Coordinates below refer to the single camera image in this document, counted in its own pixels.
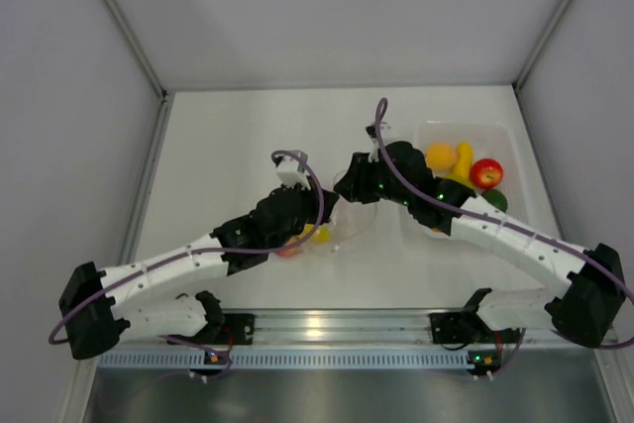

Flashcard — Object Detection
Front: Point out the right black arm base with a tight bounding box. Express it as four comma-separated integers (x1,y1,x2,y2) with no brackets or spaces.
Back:
429,311,520,345

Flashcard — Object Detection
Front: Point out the red fake tomato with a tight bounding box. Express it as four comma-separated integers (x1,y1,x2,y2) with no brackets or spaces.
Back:
470,158,504,189

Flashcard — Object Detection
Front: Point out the orange yellow fake peach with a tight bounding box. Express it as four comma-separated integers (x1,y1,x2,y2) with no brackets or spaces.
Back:
425,143,459,170

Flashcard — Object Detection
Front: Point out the purple cable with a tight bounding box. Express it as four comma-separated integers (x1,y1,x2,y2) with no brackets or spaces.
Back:
373,98,634,349
48,149,327,345

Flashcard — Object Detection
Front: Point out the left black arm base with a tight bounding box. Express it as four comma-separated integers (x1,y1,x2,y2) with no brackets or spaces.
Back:
166,312,256,347

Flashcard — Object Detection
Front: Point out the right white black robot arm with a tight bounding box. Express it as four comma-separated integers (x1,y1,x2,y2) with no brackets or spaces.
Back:
334,141,626,348

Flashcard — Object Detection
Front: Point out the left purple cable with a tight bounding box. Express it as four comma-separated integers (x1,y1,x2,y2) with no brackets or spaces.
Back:
48,149,327,345

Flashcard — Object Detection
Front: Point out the white slotted cable duct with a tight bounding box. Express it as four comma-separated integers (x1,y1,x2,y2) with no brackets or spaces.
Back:
98,348,496,370

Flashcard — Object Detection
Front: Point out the green fake lime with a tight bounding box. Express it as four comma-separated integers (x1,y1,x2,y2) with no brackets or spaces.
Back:
481,188,508,213

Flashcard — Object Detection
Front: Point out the white plastic basket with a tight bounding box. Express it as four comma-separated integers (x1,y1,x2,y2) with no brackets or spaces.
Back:
401,121,534,224

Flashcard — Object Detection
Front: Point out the clear zip top bag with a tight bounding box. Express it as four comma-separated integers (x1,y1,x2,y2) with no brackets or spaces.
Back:
290,199,378,257

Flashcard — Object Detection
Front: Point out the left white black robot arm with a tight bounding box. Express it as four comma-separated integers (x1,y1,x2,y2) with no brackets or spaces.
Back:
54,185,339,361

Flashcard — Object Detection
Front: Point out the yellow fake corn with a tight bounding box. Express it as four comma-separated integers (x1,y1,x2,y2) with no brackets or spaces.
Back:
447,142,474,187

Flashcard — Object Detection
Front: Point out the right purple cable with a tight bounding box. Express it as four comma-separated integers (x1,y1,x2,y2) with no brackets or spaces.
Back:
373,98,634,349

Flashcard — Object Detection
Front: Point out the aluminium mounting rail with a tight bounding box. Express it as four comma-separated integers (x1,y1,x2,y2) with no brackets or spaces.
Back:
217,307,618,348

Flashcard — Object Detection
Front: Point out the yellow fake banana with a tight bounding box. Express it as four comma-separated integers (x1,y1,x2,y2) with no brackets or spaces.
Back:
300,224,332,245

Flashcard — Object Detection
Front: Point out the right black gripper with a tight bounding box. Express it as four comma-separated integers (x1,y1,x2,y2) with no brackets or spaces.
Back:
335,152,413,208

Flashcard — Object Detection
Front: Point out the pink fake peach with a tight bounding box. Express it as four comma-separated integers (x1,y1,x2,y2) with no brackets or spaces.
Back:
275,237,303,259

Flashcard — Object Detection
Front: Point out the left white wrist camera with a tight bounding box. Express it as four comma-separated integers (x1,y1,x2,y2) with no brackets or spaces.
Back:
271,150,310,189

